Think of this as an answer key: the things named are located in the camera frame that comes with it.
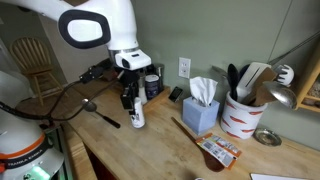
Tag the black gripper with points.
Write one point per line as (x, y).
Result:
(128, 78)

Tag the white container with label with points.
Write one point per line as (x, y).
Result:
(138, 116)

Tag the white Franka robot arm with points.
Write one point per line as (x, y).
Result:
(93, 30)

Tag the blue tissue box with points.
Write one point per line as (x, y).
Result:
(200, 115)

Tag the white salt shaker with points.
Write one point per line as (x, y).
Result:
(143, 93)

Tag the blue labelled can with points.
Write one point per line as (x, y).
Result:
(152, 87)

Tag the dark wooden block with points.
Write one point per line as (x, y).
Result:
(109, 76)

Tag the black capped bottle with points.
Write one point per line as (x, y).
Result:
(150, 70)

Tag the tall steel shaker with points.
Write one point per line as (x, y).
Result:
(160, 76)

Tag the small black device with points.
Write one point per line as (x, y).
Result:
(175, 94)

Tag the long wooden spoon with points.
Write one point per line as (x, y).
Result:
(210, 160)

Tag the black spatula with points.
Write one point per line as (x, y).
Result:
(233, 80)

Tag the orange white packet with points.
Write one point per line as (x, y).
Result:
(218, 150)

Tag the wooden chair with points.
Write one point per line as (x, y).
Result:
(31, 55)

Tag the white crock orange marks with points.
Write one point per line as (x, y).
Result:
(241, 120)

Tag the white plastic spatula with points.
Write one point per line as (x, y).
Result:
(251, 76)

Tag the wooden spatula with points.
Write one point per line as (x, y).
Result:
(263, 90)

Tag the small metal lid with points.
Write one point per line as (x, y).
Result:
(267, 137)

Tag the metal ladle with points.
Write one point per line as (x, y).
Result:
(281, 93)

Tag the white slotted spoon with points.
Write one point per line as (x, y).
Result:
(286, 75)

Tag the white paper sheet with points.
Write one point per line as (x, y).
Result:
(273, 177)

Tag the grey metal rod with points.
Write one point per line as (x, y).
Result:
(295, 48)

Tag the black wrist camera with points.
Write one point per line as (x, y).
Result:
(91, 73)

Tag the white wall outlet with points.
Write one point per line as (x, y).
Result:
(184, 67)

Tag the wooden wall shelf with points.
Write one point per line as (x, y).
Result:
(308, 86)

